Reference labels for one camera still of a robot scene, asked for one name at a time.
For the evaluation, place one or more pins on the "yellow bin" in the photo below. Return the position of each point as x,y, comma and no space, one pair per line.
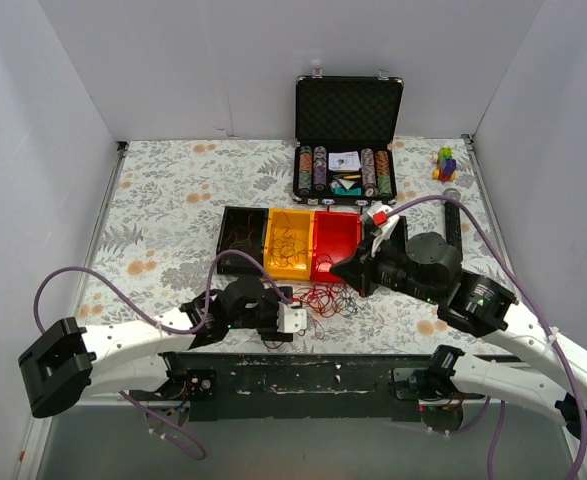
288,246

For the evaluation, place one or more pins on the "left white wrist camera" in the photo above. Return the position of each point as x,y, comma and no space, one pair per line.
291,318

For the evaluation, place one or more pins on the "floral table mat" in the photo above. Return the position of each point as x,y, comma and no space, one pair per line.
163,223

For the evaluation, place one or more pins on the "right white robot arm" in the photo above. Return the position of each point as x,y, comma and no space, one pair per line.
555,385

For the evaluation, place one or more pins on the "colourful toy block car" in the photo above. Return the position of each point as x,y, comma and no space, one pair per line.
445,165

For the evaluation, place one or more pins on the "playing card deck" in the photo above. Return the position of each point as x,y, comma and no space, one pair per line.
344,161

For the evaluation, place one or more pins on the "black microphone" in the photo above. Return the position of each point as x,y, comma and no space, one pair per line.
452,218

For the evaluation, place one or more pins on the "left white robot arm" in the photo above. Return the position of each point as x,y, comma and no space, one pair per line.
69,362

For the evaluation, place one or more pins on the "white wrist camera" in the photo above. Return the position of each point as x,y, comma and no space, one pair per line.
291,318
378,223

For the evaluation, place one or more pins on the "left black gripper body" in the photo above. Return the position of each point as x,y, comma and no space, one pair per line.
271,323

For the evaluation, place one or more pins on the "black bin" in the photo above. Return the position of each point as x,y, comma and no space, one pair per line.
243,229

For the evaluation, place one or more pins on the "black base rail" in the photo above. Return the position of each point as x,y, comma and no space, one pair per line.
215,386

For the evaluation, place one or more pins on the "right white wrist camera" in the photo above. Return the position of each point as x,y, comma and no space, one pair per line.
378,223

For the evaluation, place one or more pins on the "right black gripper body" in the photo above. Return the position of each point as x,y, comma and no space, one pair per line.
366,267

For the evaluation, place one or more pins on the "red bin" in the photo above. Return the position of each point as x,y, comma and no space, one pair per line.
335,237

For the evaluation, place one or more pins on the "black poker chip case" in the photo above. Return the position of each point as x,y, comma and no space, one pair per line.
342,114

